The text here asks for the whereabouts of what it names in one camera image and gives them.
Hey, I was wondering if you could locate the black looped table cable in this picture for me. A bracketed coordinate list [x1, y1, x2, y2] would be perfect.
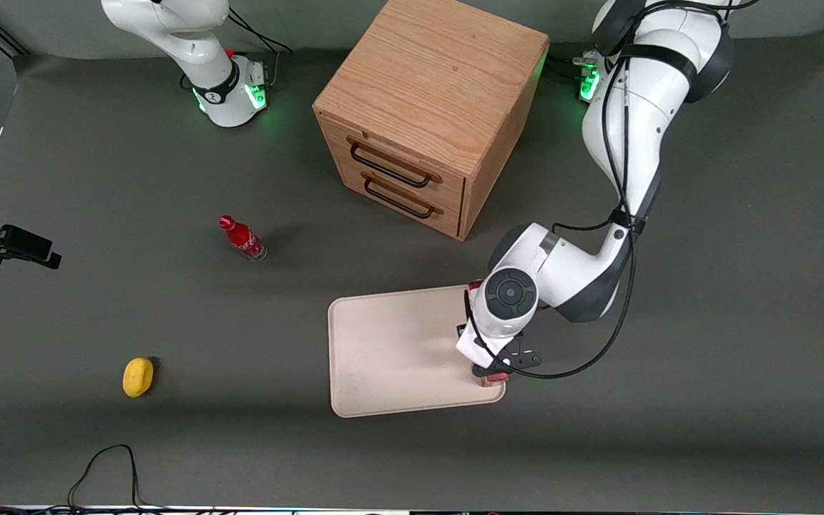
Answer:
[67, 444, 142, 513]

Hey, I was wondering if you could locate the wooden drawer cabinet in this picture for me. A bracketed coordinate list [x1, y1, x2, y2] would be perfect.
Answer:
[312, 0, 551, 242]

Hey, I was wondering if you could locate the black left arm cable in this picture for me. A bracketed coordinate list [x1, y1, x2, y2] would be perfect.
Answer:
[463, 0, 742, 381]

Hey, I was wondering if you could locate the red cookie box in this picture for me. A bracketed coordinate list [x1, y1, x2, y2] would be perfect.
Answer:
[466, 281, 511, 388]

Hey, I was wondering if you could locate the yellow lemon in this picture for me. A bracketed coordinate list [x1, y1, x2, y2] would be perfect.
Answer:
[122, 357, 155, 398]

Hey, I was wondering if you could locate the wooden drawer front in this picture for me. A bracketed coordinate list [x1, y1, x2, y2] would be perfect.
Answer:
[340, 161, 465, 240]
[319, 117, 467, 210]

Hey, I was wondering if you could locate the beige plastic tray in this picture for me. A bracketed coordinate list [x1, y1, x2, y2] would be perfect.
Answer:
[328, 284, 506, 418]

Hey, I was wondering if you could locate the black right base cable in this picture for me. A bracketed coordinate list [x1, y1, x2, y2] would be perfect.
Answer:
[226, 9, 293, 55]

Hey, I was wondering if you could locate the black left base cable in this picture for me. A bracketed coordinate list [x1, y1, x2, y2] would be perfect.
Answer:
[546, 54, 596, 84]

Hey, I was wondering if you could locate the red cola bottle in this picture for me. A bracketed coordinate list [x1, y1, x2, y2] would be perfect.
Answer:
[218, 215, 268, 263]

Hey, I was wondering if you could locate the black metal drawer handle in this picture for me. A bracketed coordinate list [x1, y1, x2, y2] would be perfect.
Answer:
[363, 177, 436, 220]
[350, 142, 433, 189]

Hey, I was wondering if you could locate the black base cable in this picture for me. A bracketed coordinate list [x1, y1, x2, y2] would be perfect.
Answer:
[226, 9, 293, 55]
[546, 54, 596, 84]

